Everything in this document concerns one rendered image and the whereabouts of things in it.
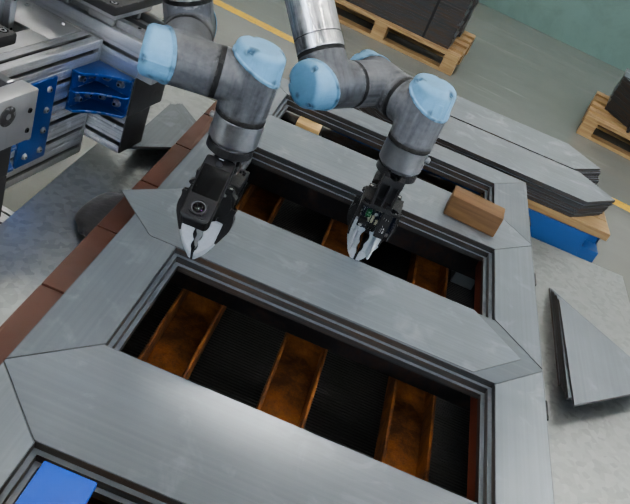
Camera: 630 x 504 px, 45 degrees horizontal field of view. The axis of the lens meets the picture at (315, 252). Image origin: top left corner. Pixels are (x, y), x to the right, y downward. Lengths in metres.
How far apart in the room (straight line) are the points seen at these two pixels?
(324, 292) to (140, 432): 0.45
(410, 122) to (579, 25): 7.11
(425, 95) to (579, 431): 0.68
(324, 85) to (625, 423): 0.87
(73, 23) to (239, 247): 0.63
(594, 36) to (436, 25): 2.95
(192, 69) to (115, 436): 0.48
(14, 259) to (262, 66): 0.60
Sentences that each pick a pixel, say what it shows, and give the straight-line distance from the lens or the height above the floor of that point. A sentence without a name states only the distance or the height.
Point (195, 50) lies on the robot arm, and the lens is 1.07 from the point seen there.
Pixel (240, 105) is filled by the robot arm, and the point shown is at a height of 1.13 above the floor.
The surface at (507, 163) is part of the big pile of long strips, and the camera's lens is 2.11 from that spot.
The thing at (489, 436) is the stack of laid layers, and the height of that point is 0.84.
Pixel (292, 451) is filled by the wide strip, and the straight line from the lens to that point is 1.00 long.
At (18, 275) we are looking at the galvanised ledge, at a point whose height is 0.68.
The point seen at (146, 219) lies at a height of 0.85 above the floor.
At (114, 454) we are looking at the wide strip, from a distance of 0.93.
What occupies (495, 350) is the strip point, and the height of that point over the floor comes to 0.85.
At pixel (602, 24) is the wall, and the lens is 8.28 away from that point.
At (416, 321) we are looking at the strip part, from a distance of 1.31.
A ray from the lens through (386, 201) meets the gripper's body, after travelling 1.28.
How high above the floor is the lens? 1.57
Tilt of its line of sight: 32 degrees down
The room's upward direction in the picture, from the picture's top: 24 degrees clockwise
